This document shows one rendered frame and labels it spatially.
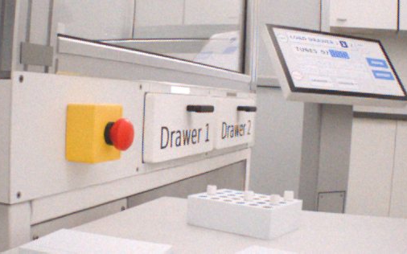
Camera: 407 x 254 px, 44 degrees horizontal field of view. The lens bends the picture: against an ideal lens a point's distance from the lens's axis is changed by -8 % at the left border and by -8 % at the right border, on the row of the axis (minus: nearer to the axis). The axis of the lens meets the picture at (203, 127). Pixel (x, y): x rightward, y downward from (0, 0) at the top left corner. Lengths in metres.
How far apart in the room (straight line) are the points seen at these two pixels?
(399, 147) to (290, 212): 3.17
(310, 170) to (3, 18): 1.46
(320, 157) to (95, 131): 1.31
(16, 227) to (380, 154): 3.37
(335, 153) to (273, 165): 0.70
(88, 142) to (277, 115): 1.95
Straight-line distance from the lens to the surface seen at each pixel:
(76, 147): 0.65
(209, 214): 0.68
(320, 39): 1.93
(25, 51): 0.59
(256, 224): 0.64
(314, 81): 1.75
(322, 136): 1.86
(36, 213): 0.64
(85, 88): 0.69
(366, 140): 3.81
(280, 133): 2.53
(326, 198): 1.91
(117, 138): 0.64
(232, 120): 1.23
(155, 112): 0.84
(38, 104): 0.61
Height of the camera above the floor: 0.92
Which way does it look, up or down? 3 degrees down
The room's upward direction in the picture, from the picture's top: 3 degrees clockwise
